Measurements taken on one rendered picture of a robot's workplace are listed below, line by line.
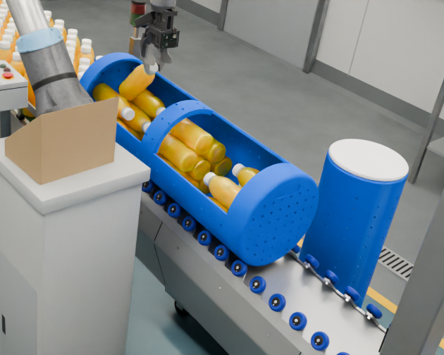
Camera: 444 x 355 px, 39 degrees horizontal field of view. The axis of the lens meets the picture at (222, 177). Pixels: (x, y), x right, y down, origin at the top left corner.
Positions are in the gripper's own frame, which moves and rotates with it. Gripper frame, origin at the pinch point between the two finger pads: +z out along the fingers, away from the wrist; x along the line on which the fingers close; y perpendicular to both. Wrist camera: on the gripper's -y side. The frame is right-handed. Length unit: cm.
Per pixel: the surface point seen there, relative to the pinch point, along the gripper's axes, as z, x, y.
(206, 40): 118, 277, -308
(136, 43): 17, 36, -64
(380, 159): 24, 66, 47
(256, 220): 16, -9, 64
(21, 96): 22, -26, -38
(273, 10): 76, 314, -261
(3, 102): 23, -33, -38
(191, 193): 18.3, -13.8, 43.2
